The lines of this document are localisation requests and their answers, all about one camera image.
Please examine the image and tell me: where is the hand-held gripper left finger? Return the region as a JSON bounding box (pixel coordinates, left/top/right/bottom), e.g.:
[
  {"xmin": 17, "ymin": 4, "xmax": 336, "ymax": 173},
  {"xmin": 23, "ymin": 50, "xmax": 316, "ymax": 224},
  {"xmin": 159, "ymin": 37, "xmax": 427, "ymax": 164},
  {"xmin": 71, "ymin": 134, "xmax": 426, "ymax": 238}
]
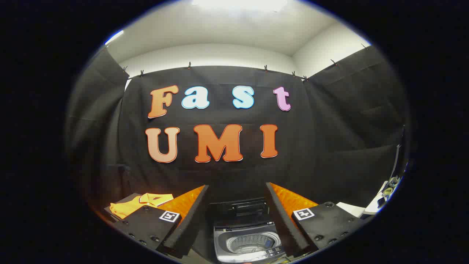
[{"xmin": 110, "ymin": 184, "xmax": 210, "ymax": 259}]

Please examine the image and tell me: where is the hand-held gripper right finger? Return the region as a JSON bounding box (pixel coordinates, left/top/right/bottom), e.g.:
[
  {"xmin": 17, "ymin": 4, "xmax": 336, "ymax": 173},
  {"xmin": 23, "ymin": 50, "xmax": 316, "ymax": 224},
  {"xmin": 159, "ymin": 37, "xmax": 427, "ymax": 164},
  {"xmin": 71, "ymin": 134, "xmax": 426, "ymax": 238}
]
[{"xmin": 265, "ymin": 182, "xmax": 367, "ymax": 258}]

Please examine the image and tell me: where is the grey washing machine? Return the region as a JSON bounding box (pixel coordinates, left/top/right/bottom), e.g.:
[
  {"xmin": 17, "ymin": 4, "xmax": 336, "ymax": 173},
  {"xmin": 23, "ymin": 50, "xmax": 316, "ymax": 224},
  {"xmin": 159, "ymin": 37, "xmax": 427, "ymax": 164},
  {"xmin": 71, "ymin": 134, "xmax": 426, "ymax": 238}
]
[{"xmin": 210, "ymin": 220, "xmax": 289, "ymax": 264}]

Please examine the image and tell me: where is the dark washing machine lid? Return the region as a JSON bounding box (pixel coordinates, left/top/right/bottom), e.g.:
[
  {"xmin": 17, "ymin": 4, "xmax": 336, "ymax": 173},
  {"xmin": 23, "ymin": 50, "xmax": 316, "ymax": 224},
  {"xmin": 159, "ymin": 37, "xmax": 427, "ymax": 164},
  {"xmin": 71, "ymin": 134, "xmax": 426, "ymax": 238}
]
[{"xmin": 209, "ymin": 198, "xmax": 274, "ymax": 231}]

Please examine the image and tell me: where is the orange polo shirt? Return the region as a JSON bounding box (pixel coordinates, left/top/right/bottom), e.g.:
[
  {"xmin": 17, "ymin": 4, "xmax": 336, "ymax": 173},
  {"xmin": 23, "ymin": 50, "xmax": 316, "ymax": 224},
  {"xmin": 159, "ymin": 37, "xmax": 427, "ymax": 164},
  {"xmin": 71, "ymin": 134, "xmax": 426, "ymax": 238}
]
[{"xmin": 109, "ymin": 193, "xmax": 174, "ymax": 220}]

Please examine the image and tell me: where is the white sheet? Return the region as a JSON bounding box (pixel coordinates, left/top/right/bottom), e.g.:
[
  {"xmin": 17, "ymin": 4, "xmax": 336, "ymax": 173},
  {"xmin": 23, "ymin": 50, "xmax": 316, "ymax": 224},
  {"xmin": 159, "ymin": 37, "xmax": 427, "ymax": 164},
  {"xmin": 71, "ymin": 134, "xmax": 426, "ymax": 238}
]
[{"xmin": 336, "ymin": 202, "xmax": 367, "ymax": 219}]

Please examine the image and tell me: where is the grey box stand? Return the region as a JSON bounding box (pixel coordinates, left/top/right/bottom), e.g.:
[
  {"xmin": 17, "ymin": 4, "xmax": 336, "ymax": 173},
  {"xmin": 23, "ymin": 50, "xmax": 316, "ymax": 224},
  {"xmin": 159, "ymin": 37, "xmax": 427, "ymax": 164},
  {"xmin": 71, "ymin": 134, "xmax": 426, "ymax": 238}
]
[{"xmin": 104, "ymin": 193, "xmax": 147, "ymax": 223}]

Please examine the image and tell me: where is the white cluttered stand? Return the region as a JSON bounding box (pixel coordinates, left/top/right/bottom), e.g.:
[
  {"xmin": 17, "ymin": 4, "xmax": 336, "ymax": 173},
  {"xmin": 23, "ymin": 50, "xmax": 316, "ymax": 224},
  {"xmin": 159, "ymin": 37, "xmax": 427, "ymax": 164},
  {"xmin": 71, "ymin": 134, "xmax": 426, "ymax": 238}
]
[{"xmin": 363, "ymin": 176, "xmax": 402, "ymax": 216}]

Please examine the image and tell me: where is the ceiling light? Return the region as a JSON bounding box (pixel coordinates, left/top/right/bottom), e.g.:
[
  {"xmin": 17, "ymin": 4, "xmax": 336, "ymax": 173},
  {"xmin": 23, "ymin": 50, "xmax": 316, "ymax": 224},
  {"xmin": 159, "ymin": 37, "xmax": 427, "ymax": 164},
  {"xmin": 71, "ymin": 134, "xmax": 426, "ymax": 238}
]
[{"xmin": 192, "ymin": 0, "xmax": 289, "ymax": 12}]

